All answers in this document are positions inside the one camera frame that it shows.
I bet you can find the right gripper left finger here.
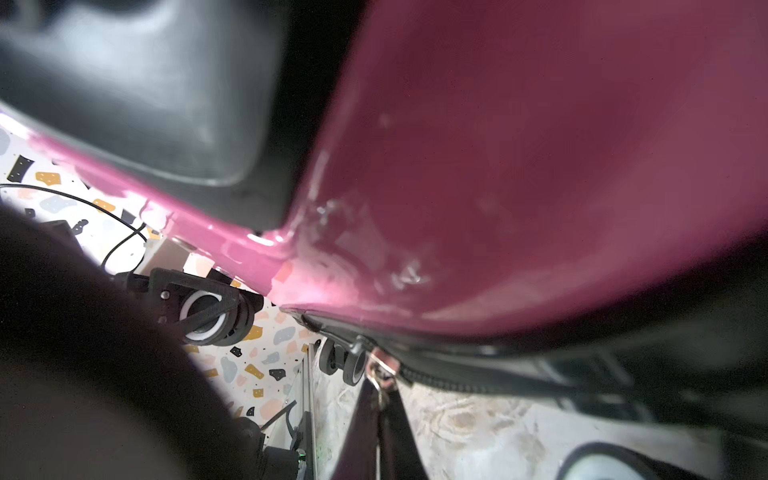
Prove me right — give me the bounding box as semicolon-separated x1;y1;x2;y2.
331;380;380;480

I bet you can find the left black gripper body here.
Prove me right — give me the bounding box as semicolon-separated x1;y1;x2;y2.
113;268;264;345

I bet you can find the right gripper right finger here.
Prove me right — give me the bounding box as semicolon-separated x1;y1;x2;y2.
379;390;428;480

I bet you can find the pink hard-shell suitcase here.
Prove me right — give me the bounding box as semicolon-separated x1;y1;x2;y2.
1;1;767;479

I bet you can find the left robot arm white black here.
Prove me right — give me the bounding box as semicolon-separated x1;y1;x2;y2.
1;209;300;479

